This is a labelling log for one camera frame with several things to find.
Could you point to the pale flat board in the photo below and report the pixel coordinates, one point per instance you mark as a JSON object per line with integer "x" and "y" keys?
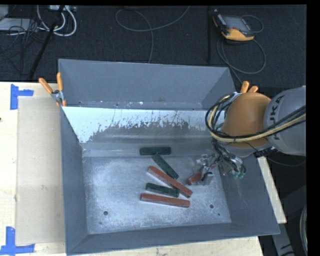
{"x": 37, "y": 162}

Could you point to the dark green flat block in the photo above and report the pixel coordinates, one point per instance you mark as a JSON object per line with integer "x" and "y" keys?
{"x": 165, "y": 166}
{"x": 155, "y": 151}
{"x": 162, "y": 190}

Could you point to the red-brown block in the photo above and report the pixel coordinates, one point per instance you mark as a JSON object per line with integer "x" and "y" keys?
{"x": 165, "y": 200}
{"x": 195, "y": 178}
{"x": 170, "y": 181}

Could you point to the black cylinder on white bracket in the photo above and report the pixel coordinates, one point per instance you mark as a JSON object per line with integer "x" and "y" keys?
{"x": 264, "y": 151}

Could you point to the grey metal bin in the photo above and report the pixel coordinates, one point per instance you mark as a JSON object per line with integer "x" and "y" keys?
{"x": 150, "y": 220}

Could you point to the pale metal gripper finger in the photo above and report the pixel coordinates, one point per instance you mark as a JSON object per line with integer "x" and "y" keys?
{"x": 208, "y": 179}
{"x": 202, "y": 161}

